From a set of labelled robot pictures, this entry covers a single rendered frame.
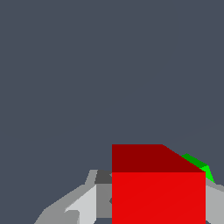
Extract green cube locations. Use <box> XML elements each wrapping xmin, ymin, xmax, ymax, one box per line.
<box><xmin>181</xmin><ymin>153</ymin><xmax>216</xmax><ymax>185</ymax></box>

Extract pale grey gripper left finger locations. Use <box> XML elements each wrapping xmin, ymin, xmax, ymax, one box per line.
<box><xmin>33</xmin><ymin>169</ymin><xmax>113</xmax><ymax>224</ymax></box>

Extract red cube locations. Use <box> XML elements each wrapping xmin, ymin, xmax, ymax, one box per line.
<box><xmin>111</xmin><ymin>143</ymin><xmax>207</xmax><ymax>224</ymax></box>

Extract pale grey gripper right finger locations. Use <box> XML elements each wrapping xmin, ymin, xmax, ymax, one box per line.
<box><xmin>205</xmin><ymin>177</ymin><xmax>224</xmax><ymax>224</ymax></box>

